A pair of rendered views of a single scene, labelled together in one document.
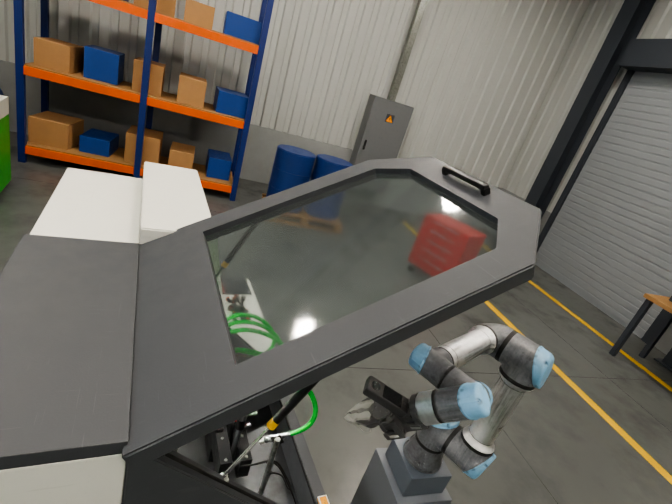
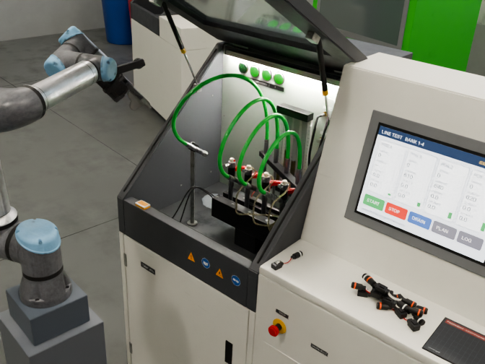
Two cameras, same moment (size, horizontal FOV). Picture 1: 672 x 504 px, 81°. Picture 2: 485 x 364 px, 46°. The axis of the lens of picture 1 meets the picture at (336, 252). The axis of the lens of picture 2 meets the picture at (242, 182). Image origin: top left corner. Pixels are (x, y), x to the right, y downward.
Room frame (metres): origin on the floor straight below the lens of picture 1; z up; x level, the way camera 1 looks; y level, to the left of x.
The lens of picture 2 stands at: (2.66, -0.50, 2.03)
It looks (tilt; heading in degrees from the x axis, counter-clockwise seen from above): 28 degrees down; 159
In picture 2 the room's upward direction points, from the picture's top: 3 degrees clockwise
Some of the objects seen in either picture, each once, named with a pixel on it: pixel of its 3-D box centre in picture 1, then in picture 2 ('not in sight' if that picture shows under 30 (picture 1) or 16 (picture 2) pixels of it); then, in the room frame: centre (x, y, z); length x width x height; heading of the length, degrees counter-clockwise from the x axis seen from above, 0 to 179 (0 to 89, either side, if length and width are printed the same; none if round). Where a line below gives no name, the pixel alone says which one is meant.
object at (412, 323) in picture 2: not in sight; (390, 297); (1.61, 0.36, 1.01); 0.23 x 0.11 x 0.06; 30
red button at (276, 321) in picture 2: not in sight; (276, 328); (1.43, 0.10, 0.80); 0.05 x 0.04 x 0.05; 30
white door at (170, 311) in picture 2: not in sight; (181, 339); (1.02, -0.10, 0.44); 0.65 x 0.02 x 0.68; 30
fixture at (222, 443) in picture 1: (224, 432); (253, 226); (1.00, 0.18, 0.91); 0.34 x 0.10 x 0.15; 30
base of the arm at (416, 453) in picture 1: (426, 447); (44, 279); (1.18, -0.56, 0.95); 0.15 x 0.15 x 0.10
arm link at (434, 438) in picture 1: (439, 426); (37, 245); (1.17, -0.57, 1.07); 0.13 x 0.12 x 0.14; 51
